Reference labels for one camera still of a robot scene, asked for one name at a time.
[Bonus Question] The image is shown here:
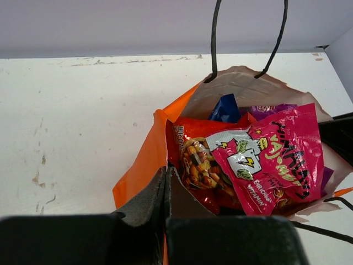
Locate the red mixed snack packet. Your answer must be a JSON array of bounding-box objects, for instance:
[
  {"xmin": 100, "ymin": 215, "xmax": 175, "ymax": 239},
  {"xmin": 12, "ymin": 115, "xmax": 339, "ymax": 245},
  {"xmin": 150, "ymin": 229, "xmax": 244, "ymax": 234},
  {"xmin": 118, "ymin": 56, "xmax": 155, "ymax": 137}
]
[{"xmin": 166, "ymin": 113, "xmax": 256, "ymax": 215}]

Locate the purple candy bag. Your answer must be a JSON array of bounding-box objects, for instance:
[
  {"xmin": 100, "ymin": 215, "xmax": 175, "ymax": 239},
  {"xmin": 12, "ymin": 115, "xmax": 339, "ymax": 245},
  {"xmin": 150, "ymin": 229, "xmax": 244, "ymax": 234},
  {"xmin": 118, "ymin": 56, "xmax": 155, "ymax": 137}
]
[{"xmin": 239, "ymin": 104, "xmax": 334, "ymax": 197}]

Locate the orange paper bag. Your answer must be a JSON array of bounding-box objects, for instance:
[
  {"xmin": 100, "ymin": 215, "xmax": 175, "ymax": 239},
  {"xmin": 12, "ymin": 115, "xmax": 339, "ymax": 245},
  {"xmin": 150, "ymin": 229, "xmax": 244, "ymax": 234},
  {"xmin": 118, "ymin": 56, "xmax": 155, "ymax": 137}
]
[{"xmin": 112, "ymin": 0, "xmax": 353, "ymax": 245}]

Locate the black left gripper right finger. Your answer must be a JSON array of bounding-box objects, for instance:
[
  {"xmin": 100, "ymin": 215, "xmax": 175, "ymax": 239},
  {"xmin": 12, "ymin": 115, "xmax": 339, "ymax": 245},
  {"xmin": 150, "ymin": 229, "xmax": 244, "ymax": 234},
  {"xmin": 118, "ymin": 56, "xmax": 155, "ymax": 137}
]
[{"xmin": 165, "ymin": 167, "xmax": 308, "ymax": 264}]

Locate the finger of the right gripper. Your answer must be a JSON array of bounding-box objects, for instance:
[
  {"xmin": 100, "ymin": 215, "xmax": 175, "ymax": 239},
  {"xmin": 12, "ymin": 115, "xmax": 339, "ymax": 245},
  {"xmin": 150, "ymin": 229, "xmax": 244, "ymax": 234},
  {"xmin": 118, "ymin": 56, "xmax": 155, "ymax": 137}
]
[{"xmin": 318, "ymin": 113, "xmax": 352, "ymax": 166}]

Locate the pink candy packet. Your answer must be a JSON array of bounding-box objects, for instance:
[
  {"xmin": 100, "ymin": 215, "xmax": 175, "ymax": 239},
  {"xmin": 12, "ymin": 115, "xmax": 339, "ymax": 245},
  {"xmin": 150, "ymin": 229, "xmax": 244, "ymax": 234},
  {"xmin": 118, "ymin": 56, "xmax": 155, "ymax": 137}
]
[{"xmin": 206, "ymin": 103, "xmax": 324, "ymax": 216}]

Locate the blue Burts chips bag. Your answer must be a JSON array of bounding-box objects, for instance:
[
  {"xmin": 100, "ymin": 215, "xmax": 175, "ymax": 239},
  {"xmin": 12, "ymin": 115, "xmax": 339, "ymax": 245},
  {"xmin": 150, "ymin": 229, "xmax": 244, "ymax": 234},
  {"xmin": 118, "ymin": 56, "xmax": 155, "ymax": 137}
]
[{"xmin": 208, "ymin": 94, "xmax": 241, "ymax": 123}]

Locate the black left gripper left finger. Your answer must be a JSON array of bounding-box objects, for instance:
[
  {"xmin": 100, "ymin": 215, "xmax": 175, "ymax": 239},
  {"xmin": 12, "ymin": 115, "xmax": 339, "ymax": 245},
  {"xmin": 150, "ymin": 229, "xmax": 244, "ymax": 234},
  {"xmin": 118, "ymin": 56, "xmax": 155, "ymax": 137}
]
[{"xmin": 1, "ymin": 167, "xmax": 167, "ymax": 264}]

